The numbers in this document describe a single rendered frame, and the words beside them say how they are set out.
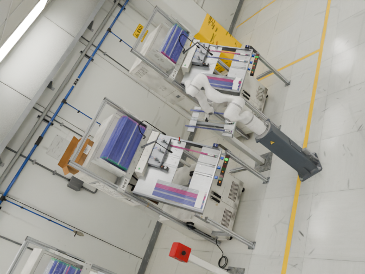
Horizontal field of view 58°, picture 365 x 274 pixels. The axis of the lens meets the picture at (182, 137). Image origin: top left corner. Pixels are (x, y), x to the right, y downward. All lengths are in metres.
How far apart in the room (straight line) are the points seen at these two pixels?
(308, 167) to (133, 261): 2.77
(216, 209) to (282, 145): 1.02
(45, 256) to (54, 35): 3.19
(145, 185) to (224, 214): 0.95
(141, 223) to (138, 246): 0.32
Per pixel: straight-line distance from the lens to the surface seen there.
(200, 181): 3.22
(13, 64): 4.89
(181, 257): 3.11
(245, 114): 2.92
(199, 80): 2.87
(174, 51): 4.02
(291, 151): 3.21
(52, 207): 4.53
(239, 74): 3.98
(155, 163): 3.29
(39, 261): 3.16
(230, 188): 3.79
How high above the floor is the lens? 2.40
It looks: 23 degrees down
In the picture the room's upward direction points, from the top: 56 degrees counter-clockwise
